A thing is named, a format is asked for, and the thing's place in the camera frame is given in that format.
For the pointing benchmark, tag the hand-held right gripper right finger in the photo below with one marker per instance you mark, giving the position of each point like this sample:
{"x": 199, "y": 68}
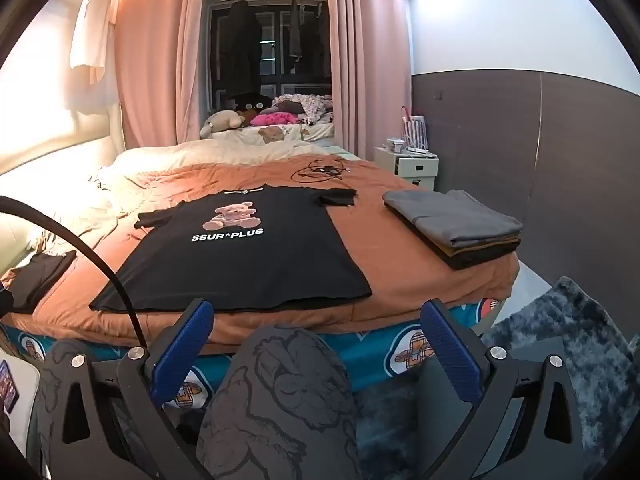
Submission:
{"x": 445, "y": 355}

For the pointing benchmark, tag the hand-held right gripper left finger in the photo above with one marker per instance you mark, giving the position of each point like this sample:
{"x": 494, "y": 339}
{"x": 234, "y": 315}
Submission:
{"x": 185, "y": 350}

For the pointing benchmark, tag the black bear-print T-shirt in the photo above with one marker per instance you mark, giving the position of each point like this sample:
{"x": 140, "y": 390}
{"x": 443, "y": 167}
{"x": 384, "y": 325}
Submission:
{"x": 225, "y": 260}

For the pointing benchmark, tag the teal printed bed sheet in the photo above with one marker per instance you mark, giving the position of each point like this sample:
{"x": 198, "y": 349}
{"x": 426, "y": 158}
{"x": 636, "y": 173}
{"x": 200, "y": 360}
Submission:
{"x": 370, "y": 355}

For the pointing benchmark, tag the orange blanket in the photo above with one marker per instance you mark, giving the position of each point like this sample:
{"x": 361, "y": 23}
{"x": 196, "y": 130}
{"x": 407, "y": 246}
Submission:
{"x": 400, "y": 280}

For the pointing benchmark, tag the black folded garment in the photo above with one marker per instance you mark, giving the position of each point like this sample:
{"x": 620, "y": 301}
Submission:
{"x": 480, "y": 261}

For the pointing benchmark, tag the person's right leg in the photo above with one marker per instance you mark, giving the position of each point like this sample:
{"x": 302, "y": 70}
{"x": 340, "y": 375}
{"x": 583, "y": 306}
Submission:
{"x": 280, "y": 400}

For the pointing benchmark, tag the brown folded garment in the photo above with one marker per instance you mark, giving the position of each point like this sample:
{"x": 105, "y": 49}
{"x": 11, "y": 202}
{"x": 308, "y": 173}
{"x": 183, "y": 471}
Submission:
{"x": 480, "y": 251}

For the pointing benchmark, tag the grey shaggy rug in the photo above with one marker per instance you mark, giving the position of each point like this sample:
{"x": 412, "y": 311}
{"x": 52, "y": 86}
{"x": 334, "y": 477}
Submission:
{"x": 565, "y": 340}

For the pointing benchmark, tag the grey folded shirt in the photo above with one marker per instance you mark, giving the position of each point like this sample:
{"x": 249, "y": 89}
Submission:
{"x": 450, "y": 215}

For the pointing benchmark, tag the dark folded cloth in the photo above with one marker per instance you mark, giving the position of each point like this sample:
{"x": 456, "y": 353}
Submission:
{"x": 40, "y": 277}

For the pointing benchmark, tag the smartphone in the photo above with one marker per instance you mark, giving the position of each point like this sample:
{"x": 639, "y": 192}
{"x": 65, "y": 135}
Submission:
{"x": 7, "y": 385}

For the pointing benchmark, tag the cream nightstand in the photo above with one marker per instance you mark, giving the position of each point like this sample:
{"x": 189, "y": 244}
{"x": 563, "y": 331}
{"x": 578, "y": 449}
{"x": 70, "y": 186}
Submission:
{"x": 410, "y": 172}

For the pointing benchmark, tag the cream duvet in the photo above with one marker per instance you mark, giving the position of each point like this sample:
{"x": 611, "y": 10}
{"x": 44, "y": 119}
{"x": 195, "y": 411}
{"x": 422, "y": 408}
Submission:
{"x": 165, "y": 165}

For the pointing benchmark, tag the white power strip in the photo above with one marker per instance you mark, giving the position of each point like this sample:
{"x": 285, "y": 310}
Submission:
{"x": 420, "y": 151}

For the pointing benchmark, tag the small white box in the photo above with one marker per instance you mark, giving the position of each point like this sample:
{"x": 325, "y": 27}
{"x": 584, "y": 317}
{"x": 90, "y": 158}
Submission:
{"x": 395, "y": 145}

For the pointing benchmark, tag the cream headboard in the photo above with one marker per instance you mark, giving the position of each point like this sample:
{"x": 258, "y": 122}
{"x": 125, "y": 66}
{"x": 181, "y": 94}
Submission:
{"x": 50, "y": 180}

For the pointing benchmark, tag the cream bear-print bedding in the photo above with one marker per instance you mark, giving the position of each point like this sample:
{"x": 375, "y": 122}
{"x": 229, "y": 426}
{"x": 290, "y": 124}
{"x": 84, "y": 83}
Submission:
{"x": 240, "y": 135}

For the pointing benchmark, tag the striped paper bag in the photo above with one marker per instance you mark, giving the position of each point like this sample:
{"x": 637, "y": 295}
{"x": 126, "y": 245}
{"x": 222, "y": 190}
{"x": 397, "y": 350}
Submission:
{"x": 415, "y": 130}

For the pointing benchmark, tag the beige plush toy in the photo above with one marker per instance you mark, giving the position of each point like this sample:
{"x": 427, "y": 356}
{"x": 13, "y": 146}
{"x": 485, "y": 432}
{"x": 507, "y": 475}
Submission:
{"x": 222, "y": 122}

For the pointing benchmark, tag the pale green pillow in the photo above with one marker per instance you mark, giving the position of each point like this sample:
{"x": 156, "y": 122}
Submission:
{"x": 337, "y": 149}

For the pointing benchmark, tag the pink pillow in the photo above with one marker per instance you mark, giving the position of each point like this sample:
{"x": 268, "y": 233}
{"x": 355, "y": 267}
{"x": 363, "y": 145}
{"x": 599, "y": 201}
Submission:
{"x": 272, "y": 119}

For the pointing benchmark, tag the dark brown plush toy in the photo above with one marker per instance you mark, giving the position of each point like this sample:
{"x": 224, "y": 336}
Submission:
{"x": 252, "y": 105}

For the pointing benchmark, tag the floral cloth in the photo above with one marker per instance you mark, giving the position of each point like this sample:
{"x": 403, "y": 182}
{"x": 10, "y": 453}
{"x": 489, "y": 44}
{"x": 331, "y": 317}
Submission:
{"x": 310, "y": 107}

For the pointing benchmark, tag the pink curtain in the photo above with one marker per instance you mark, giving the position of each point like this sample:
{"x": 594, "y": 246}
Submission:
{"x": 155, "y": 60}
{"x": 365, "y": 60}

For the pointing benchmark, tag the dark hanging coat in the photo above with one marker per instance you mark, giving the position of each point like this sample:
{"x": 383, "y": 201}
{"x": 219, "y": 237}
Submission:
{"x": 245, "y": 50}

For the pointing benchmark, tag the white hanging garment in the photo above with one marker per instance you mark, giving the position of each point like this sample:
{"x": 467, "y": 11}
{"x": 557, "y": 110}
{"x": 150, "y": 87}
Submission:
{"x": 90, "y": 25}

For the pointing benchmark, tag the dark hanging garment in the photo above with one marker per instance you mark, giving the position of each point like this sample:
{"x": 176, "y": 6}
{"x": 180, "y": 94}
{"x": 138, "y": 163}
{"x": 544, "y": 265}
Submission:
{"x": 296, "y": 30}

